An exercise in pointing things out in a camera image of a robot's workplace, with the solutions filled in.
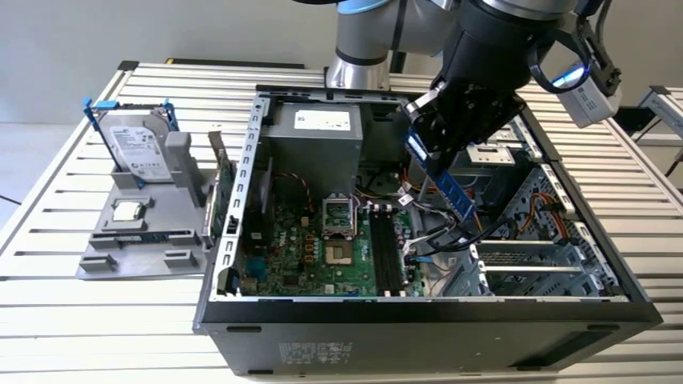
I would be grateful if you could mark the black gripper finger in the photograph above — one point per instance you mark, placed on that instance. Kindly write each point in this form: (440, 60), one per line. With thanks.
(430, 120)
(497, 116)

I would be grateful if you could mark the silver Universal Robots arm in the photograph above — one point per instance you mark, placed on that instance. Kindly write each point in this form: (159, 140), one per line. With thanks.
(364, 40)

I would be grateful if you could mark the grey metal drive cage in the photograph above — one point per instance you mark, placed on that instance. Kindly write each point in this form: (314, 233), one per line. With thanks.
(489, 156)

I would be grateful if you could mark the black round case speaker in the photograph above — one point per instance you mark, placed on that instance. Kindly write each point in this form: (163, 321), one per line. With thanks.
(386, 183)

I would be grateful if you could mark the grey power supply unit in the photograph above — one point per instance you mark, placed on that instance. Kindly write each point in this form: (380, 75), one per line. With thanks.
(316, 160)

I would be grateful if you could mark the black case fan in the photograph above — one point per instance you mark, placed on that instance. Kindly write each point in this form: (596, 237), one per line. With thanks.
(265, 200)

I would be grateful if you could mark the CPU socket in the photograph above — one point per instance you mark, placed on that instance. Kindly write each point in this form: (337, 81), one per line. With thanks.
(340, 253)

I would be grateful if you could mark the black strip yellow tip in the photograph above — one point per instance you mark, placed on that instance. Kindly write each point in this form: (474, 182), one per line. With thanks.
(241, 63)

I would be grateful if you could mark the grey metal disk bay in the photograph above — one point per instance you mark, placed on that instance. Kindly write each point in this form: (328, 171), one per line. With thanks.
(534, 269)

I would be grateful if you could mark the green graphics card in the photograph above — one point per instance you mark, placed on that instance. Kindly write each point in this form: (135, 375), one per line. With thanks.
(227, 172)

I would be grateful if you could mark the green motherboard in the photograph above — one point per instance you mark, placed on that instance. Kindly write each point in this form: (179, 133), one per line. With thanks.
(342, 276)

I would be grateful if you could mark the grey parts rack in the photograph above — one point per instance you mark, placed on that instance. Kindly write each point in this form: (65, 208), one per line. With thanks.
(177, 218)

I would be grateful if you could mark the hard disk in blue carrier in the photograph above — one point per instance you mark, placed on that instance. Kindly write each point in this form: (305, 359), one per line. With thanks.
(139, 148)

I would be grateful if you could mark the black open PC case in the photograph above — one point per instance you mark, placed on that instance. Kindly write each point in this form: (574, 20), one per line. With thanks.
(374, 344)

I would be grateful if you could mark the silver CPU chip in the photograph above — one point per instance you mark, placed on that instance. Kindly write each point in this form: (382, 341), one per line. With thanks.
(129, 211)

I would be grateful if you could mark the silver wrist camera blue light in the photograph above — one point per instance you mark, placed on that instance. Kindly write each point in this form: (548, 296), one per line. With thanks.
(593, 106)

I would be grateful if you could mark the small aluminium frame table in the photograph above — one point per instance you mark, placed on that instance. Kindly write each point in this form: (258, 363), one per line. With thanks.
(665, 104)

